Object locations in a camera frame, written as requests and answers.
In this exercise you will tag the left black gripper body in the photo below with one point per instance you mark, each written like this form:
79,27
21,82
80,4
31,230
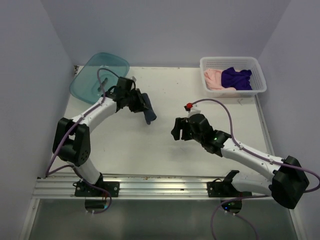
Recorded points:
134,102

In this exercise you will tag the pink towel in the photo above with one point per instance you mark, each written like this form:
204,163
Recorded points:
213,80

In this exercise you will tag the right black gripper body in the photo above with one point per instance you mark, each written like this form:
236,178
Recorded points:
187,134

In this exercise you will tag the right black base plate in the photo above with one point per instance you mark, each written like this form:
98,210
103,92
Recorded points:
224,189

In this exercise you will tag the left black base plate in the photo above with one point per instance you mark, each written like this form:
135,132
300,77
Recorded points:
84,190

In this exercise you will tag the aluminium mounting rail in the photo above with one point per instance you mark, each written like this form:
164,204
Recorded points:
130,187

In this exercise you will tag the white plastic basket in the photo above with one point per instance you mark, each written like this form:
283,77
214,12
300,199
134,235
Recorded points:
257,80

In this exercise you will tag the teal plastic tub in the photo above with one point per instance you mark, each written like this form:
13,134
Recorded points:
101,71

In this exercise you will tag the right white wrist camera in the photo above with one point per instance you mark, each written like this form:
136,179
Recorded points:
192,109

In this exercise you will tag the purple towel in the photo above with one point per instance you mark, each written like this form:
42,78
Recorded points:
239,80

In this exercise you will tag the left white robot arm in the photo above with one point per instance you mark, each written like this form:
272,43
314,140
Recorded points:
72,141

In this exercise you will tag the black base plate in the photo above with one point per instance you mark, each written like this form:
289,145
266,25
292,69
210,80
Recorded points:
84,190
224,189

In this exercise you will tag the dark navy blue towel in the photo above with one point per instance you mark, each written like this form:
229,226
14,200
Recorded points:
149,113

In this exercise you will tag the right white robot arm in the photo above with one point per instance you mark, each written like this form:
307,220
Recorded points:
274,177

